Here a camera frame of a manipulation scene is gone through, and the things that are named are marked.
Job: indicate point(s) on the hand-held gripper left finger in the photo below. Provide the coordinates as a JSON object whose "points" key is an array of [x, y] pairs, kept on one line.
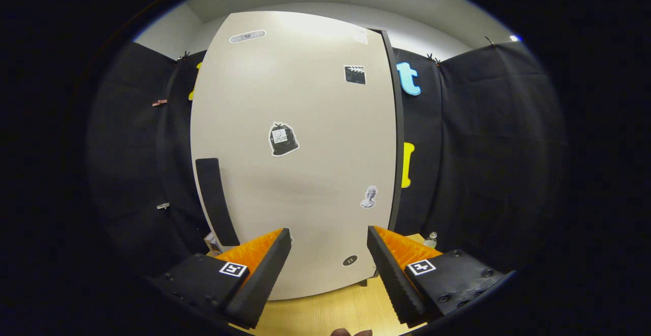
{"points": [[262, 280]]}

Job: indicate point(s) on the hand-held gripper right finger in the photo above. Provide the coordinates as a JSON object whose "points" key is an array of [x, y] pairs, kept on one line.
{"points": [[394, 280]]}

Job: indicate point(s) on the beige shoe cabinet door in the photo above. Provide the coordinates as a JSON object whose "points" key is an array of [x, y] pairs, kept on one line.
{"points": [[305, 204]]}

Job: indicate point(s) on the grey shoe cabinet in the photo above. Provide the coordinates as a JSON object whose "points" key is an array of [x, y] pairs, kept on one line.
{"points": [[400, 132]]}

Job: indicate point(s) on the clear water bottle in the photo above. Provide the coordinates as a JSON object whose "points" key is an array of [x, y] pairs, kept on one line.
{"points": [[431, 240]]}

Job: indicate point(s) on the silver clip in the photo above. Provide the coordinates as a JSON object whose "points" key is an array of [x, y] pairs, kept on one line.
{"points": [[163, 206]]}

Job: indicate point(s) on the black backdrop cloth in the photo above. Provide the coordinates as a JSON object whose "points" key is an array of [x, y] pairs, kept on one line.
{"points": [[483, 148]]}

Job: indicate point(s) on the copper clip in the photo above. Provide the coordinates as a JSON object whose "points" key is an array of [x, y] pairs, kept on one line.
{"points": [[159, 102]]}

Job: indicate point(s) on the black clip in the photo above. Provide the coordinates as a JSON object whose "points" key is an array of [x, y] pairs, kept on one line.
{"points": [[183, 56], [489, 41], [433, 60]]}

